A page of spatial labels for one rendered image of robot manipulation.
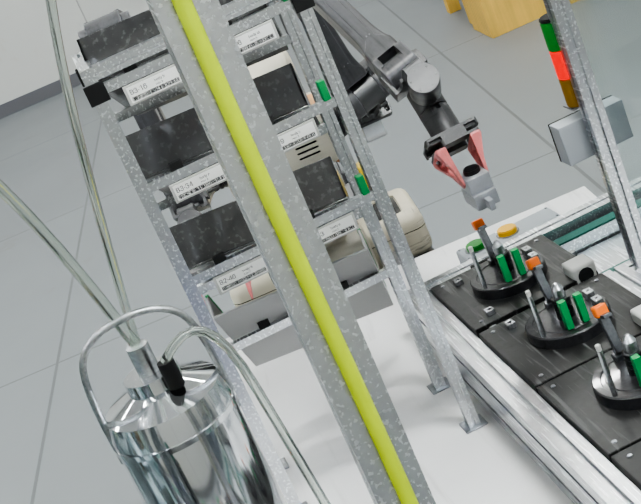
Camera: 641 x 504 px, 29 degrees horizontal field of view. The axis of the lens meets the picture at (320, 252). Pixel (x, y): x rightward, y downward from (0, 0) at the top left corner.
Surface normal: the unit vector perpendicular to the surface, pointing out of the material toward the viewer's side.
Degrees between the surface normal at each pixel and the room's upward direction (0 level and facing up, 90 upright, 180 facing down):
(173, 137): 65
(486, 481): 0
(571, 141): 90
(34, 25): 90
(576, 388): 0
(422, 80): 52
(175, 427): 79
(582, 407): 0
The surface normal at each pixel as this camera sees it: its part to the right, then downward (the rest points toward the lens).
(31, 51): 0.12, 0.33
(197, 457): 0.37, 0.21
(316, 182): -0.08, -0.05
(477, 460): -0.37, -0.86
